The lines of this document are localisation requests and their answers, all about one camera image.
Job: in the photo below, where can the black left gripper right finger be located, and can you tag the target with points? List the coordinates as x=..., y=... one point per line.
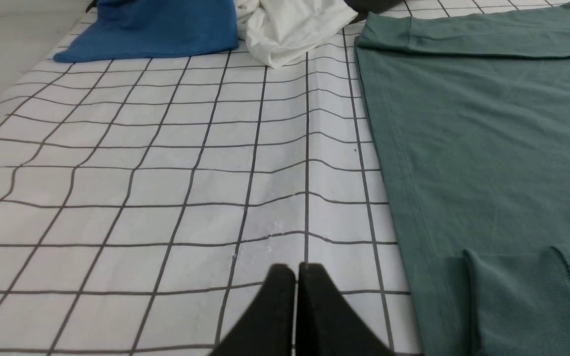
x=326, y=323

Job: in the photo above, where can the blue garment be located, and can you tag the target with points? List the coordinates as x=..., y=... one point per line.
x=136, y=29

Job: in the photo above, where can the dark olive garment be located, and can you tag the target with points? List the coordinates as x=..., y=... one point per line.
x=364, y=7

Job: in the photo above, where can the white grid tablecloth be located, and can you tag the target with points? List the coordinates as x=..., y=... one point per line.
x=142, y=201

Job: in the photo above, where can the white garment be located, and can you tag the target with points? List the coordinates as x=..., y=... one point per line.
x=276, y=32

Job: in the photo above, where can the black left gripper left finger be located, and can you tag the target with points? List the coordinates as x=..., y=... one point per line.
x=266, y=326

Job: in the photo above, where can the green long-sleeved shirt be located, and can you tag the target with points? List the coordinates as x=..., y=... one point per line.
x=470, y=118

